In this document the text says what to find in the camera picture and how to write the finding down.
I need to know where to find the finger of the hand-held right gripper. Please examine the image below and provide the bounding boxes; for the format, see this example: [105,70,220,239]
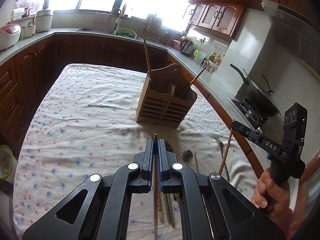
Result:
[231,120,285,160]

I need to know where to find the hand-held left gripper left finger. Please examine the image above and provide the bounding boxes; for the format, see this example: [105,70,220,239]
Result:
[22,140,154,240]

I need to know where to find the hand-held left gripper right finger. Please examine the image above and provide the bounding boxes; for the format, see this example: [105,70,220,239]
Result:
[157,140,286,240]

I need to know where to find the steel spoon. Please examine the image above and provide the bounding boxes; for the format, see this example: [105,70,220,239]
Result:
[182,149,194,168]

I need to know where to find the light wooden chopstick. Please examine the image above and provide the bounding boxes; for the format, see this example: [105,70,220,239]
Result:
[218,119,235,175]

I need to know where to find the dark chopstick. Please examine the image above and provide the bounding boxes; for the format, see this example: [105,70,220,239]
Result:
[153,133,159,240]

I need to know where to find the wooden utensil holder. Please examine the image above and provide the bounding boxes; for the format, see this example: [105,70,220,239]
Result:
[136,64,198,130]

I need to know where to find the person's right hand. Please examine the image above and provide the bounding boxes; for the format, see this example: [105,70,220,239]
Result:
[251,164,307,232]

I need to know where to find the black gas stove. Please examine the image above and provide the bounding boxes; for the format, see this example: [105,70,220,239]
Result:
[227,97,272,133]

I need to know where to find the black wok with lid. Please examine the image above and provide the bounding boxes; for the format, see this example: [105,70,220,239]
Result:
[230,64,281,117]

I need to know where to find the brown wooden chopstick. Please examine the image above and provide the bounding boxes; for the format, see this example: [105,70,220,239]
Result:
[184,63,210,94]
[157,187,164,222]
[143,37,152,77]

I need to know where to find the metal chopstick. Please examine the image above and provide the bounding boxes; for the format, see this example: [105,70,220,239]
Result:
[164,193,175,228]

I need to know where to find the grey kitchen countertop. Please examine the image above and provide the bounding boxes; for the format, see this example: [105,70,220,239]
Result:
[0,28,273,173]

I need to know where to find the floral white tablecloth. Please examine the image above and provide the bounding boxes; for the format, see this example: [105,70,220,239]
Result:
[12,63,263,240]

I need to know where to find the spice jar set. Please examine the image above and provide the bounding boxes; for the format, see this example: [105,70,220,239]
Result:
[203,60,218,74]

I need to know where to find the condiment jar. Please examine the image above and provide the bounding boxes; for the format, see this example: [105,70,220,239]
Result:
[209,52,225,66]

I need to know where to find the range hood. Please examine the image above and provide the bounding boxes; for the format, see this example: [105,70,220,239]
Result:
[261,0,320,69]

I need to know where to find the steel electric kettle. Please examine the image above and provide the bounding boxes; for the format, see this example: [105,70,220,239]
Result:
[180,36,195,56]

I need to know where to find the brown wooden upper cabinets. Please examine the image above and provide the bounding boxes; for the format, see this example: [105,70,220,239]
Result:
[182,0,303,40]

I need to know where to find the brown wooden cabinets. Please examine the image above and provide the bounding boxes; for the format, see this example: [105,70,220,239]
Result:
[182,0,303,40]
[0,34,253,160]

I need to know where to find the green colander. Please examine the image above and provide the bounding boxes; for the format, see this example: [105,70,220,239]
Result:
[114,28,138,39]

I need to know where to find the wooden knife rack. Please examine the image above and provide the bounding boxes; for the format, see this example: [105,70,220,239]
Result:
[143,14,167,43]

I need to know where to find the green rimmed bowl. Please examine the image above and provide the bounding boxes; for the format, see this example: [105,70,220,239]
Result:
[0,144,14,180]

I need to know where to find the brown wooden lower cabinets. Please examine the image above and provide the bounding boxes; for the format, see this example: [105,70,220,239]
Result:
[0,34,253,160]

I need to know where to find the chrome kitchen faucet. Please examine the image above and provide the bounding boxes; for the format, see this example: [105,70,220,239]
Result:
[109,7,123,34]

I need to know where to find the large white cooker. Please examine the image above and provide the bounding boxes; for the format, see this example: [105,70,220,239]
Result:
[34,10,54,33]

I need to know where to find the small white electric pot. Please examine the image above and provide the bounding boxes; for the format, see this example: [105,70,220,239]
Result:
[21,22,37,39]

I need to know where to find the white pink rice cooker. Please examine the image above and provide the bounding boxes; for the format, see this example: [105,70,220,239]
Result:
[0,23,22,51]

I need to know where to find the white storage container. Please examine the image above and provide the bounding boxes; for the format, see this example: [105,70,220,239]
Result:
[11,7,35,21]

